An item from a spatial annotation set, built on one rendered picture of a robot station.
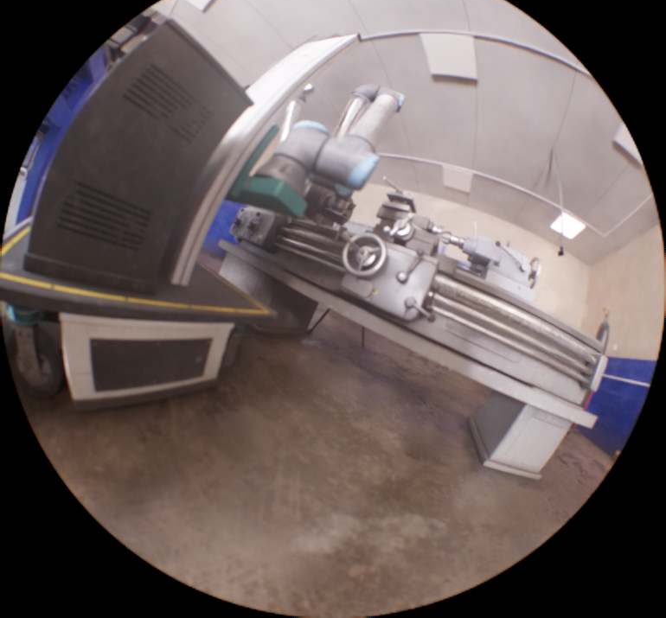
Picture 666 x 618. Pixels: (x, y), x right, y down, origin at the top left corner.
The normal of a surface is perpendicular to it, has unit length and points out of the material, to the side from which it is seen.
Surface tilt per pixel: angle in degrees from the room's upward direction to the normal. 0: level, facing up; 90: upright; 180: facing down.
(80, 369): 90
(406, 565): 0
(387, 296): 90
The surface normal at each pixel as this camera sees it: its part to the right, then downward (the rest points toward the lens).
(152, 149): 0.85, 0.39
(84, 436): 0.42, -0.91
